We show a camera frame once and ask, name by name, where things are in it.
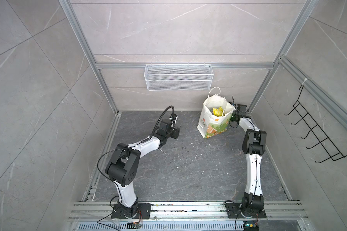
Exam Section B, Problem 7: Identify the black wire hook rack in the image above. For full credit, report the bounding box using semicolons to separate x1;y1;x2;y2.
284;85;347;164

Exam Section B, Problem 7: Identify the white wire mesh basket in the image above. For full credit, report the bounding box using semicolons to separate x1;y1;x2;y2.
144;64;214;91

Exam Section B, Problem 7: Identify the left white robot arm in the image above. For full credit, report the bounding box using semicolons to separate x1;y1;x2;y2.
106;115;180;209

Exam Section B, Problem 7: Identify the aluminium mounting rail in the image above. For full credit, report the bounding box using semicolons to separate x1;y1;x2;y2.
68;201;314;231

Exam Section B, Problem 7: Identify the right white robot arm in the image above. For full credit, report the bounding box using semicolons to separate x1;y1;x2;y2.
233;104;267;218

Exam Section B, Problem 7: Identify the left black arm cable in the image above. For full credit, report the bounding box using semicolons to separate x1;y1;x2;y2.
150;105;175;138

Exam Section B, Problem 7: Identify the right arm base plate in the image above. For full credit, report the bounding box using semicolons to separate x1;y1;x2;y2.
224;200;267;219

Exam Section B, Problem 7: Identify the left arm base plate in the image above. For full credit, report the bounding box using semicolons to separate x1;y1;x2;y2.
111;203;152;219

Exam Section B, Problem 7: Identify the yellow chips snack bag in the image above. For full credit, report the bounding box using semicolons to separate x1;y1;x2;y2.
212;106;224;117

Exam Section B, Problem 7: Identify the white printed paper bag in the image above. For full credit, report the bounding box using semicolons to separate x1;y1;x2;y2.
197;87;235;139

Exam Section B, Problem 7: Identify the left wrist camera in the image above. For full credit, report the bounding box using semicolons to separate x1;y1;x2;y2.
169;113;178;123

